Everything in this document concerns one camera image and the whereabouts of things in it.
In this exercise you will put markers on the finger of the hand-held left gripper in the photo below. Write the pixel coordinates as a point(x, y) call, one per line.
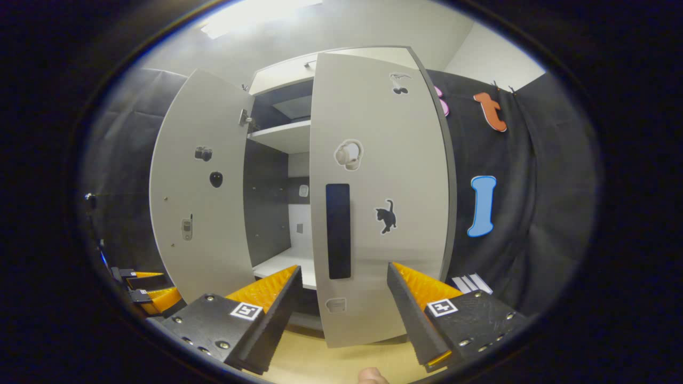
point(147, 281)
point(163, 300)

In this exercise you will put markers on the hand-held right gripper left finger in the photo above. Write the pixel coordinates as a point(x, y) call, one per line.
point(277, 314)

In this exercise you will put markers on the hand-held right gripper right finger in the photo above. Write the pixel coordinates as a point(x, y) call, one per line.
point(411, 314)

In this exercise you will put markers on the white door with camera sticker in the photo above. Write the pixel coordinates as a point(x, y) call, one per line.
point(203, 213)

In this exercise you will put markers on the white and grey cabinet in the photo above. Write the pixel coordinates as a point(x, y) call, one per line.
point(267, 202)

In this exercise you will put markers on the white door with cat sticker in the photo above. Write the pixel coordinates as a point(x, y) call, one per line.
point(400, 160)

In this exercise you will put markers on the white cabinet drawer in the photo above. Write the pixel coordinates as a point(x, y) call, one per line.
point(283, 74)

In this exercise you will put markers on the light grey book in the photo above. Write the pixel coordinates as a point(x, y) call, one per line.
point(469, 284)

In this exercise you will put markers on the blue-grey book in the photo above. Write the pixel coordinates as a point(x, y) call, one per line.
point(481, 282)

